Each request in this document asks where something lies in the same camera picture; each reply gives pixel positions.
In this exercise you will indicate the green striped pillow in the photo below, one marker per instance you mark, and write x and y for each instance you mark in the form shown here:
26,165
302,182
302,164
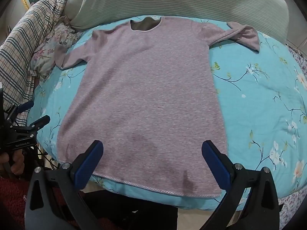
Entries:
182,2

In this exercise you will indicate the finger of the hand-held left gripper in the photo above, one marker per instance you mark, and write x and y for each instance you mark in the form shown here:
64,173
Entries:
24,107
39,121

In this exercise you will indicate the plaid cloth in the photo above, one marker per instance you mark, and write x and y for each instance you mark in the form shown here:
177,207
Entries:
21,52

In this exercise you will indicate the red cloth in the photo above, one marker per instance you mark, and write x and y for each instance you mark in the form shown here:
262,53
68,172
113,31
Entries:
12,196

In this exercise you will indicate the floral pillow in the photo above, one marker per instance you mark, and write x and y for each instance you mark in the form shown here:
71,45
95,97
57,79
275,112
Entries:
48,52

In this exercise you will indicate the pink knit shirt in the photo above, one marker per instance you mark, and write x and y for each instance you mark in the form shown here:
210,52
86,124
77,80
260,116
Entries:
144,95

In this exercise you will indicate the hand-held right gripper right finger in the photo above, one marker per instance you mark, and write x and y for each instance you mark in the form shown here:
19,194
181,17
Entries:
215,165

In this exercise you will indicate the person's left hand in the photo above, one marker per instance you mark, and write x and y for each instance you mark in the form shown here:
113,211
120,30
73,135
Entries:
14,160

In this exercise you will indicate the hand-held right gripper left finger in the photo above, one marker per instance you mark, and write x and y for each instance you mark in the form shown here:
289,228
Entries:
89,163

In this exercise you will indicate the blue floral bed blanket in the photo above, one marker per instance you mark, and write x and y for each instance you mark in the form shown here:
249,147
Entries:
259,115

